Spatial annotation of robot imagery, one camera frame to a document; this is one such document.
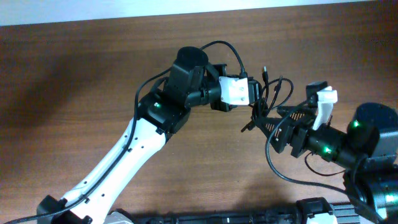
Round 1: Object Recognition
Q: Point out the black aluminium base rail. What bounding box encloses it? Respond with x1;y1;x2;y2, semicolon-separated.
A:
105;197;371;224

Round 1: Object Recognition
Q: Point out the camera cable black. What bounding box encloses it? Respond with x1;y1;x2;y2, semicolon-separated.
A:
264;99;386;218
0;40;248;224

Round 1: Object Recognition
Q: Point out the left camera cable black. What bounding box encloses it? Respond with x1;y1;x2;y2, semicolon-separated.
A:
0;40;248;224

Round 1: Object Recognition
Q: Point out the black usb cable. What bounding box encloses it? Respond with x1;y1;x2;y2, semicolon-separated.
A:
240;65;295;133

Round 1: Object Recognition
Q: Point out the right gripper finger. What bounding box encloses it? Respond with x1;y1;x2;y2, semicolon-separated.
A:
254;117;294;153
277;106;315;124

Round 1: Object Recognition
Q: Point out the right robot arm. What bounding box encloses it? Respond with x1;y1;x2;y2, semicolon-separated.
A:
253;103;397;223

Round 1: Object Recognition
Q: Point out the right camera cable black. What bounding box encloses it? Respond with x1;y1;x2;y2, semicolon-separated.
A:
264;99;386;218

